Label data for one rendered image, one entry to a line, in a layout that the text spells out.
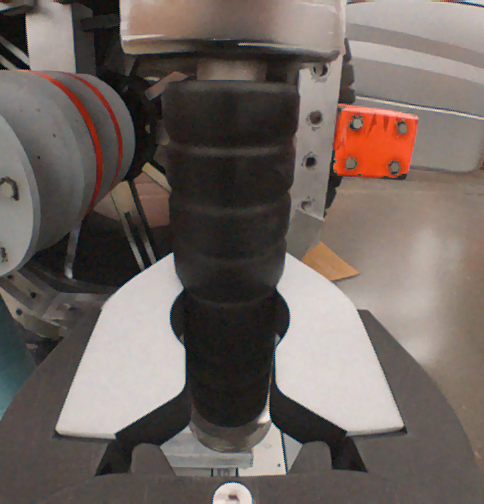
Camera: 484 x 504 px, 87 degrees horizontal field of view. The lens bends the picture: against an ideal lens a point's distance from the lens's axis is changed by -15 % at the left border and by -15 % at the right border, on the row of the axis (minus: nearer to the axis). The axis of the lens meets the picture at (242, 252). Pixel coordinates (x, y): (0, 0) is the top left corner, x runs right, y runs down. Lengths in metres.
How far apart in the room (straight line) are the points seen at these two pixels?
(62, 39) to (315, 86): 0.24
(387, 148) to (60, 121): 0.29
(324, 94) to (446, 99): 0.56
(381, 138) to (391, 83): 0.44
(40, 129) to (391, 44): 0.69
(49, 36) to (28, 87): 0.12
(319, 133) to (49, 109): 0.23
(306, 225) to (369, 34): 0.51
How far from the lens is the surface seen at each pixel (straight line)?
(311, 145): 0.30
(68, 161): 0.22
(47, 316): 0.48
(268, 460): 0.89
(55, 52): 0.34
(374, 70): 0.74
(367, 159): 0.33
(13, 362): 0.40
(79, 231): 0.49
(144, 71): 0.80
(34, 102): 0.22
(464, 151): 0.90
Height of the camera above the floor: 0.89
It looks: 30 degrees down
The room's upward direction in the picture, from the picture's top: 2 degrees clockwise
